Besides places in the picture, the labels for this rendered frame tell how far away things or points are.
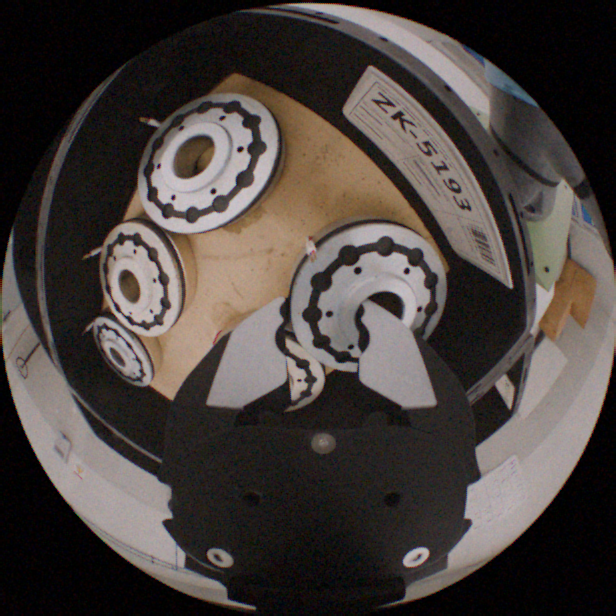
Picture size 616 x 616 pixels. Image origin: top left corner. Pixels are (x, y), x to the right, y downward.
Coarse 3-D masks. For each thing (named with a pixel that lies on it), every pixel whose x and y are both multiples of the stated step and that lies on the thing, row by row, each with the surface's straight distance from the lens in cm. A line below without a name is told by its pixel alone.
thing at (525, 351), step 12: (528, 336) 17; (528, 348) 19; (516, 360) 18; (528, 360) 21; (504, 372) 17; (528, 372) 25; (492, 384) 17; (480, 396) 17; (516, 396) 31; (516, 408) 40; (492, 432) 44; (480, 444) 45
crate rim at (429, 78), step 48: (384, 48) 9; (96, 96) 15; (432, 96) 8; (480, 144) 9; (48, 192) 17; (48, 240) 18; (528, 240) 11; (48, 288) 21; (528, 288) 13; (480, 384) 15
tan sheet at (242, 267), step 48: (288, 144) 16; (336, 144) 16; (288, 192) 15; (336, 192) 15; (384, 192) 16; (192, 240) 18; (240, 240) 16; (288, 240) 16; (432, 240) 19; (240, 288) 17; (288, 288) 17; (192, 336) 22
